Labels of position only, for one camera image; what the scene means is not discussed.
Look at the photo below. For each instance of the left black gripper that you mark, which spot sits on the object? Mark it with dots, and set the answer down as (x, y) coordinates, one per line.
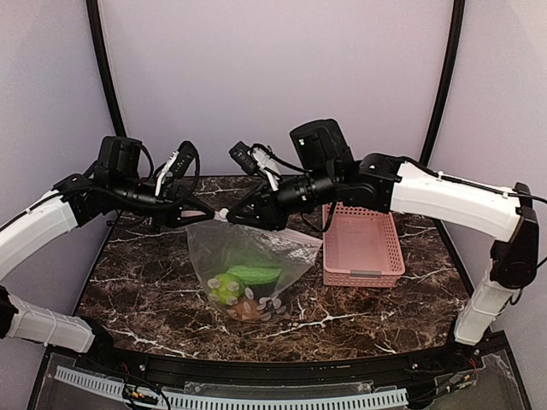
(172, 210)

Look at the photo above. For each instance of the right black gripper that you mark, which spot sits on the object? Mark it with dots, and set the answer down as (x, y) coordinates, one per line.
(268, 207)

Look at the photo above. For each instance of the green toy bitter gourd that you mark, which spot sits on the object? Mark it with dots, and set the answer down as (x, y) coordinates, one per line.
(255, 274)

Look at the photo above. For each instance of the clear dotted zip bag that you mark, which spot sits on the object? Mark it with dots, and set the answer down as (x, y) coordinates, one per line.
(216, 245)

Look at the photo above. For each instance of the purple toy eggplant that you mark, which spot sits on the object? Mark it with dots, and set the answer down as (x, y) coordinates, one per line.
(261, 292)

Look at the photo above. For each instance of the green toy guava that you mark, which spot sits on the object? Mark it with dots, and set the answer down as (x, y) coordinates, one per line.
(225, 289)

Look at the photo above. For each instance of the brown toy potato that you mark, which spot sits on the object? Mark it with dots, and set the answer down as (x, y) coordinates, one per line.
(245, 310)

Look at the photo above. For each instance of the pink plastic basket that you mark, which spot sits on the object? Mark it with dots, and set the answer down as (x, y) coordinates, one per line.
(361, 249)

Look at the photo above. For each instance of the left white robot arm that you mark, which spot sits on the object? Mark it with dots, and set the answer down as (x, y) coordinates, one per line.
(111, 184)

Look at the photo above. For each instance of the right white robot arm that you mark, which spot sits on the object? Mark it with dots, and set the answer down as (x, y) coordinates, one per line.
(328, 173)

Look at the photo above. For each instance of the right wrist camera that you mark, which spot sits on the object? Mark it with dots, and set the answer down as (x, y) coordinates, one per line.
(256, 161)

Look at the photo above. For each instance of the black front table rail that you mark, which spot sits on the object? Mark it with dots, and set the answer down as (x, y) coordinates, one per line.
(416, 369)

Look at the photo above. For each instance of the white slotted cable duct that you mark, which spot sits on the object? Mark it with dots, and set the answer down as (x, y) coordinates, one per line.
(215, 396)

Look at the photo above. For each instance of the left black frame post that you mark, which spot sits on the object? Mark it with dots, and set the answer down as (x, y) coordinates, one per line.
(103, 66)

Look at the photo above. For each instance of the black frame post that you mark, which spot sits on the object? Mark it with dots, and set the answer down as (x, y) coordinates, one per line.
(449, 62)
(103, 66)

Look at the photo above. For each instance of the right black frame post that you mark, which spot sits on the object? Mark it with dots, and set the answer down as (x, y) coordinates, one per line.
(449, 62)

